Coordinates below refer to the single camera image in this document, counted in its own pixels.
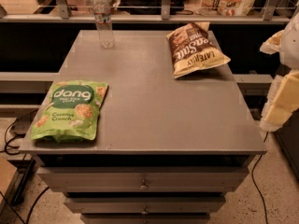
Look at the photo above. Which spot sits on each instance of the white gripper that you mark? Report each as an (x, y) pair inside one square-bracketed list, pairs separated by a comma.
[(291, 48)]

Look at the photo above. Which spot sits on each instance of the clear plastic water bottle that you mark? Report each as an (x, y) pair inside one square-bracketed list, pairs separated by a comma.
[(103, 24)]

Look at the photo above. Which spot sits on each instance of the brown sea salt chip bag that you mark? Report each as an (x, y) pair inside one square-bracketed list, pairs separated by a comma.
[(192, 51)]

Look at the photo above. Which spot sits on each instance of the black bag on shelf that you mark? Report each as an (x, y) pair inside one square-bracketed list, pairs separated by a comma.
[(149, 7)]

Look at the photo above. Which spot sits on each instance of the green dang rice chip bag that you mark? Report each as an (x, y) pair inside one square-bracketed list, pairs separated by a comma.
[(71, 112)]

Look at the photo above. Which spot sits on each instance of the grey drawer cabinet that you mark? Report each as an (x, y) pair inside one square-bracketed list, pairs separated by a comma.
[(192, 139)]

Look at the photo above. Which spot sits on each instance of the top drawer metal knob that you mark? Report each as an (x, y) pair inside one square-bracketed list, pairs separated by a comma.
[(144, 185)]

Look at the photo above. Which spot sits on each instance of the drawer metal knob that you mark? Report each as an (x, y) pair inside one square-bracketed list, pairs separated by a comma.
[(144, 210), (144, 185)]

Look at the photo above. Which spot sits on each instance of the metal railing shelf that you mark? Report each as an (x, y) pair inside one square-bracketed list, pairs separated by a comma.
[(263, 11)]

